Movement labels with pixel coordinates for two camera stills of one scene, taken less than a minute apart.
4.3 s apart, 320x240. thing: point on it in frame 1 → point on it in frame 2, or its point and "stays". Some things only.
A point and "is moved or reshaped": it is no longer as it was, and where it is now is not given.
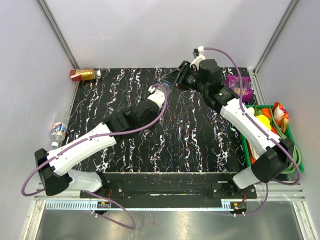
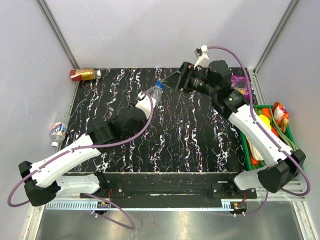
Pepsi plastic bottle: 168,87 is moved or reshaped
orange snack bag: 281,115 stays
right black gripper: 180,74 stays
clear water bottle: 59,128 stays
